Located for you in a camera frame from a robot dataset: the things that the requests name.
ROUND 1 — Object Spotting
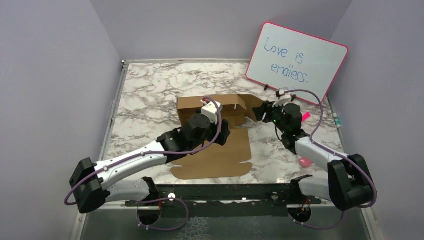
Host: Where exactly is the pink marker pen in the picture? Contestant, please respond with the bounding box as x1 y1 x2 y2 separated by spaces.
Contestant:
302 112 311 122

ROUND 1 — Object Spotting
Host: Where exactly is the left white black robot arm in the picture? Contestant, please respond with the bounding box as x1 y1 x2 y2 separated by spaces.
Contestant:
64 113 231 214

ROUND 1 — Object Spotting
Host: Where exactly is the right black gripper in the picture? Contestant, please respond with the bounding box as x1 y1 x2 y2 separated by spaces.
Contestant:
252 99 289 134

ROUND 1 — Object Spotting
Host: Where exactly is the purple cable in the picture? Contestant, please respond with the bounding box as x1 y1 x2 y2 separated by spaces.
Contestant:
64 96 223 232
276 88 379 231

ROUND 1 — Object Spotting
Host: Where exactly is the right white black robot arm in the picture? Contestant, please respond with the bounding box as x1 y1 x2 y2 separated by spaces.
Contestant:
252 101 378 211

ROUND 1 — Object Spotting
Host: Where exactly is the pink framed whiteboard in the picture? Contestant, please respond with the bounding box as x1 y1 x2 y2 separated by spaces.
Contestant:
245 22 349 105

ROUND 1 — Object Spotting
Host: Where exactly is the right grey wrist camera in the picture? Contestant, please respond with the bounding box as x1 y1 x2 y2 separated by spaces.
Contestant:
272 88 296 108

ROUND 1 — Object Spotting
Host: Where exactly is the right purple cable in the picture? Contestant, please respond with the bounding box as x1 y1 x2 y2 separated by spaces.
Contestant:
276 88 379 231

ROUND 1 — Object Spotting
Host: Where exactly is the aluminium table frame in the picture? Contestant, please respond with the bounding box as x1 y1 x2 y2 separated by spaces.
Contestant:
69 58 385 240

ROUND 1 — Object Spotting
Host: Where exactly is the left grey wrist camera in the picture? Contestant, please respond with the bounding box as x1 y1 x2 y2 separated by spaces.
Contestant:
200 100 223 125

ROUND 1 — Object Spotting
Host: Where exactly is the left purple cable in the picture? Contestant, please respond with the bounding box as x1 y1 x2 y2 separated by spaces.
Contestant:
64 96 223 232

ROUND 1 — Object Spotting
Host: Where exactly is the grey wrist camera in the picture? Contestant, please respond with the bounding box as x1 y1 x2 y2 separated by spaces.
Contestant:
272 88 296 108
200 100 223 125

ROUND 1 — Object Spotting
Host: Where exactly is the brown cardboard box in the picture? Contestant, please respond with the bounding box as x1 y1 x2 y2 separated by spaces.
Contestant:
171 93 263 180

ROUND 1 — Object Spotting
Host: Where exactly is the pink eraser block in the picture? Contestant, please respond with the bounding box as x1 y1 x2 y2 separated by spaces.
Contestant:
298 157 313 168

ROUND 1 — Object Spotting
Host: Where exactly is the green capped marker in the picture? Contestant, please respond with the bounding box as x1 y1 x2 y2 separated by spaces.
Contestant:
333 112 341 128

